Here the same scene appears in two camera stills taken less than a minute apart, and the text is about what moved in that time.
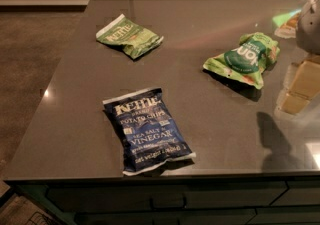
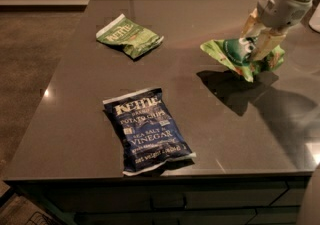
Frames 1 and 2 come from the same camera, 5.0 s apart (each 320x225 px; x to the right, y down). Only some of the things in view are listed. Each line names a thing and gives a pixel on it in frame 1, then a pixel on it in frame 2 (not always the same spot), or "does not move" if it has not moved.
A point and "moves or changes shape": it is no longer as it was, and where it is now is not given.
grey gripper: (309, 27) -> (279, 12)
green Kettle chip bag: (135, 39) does not move
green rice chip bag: (248, 60) moves or changes shape
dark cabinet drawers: (223, 200) does not move
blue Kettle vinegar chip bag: (147, 133) does not move
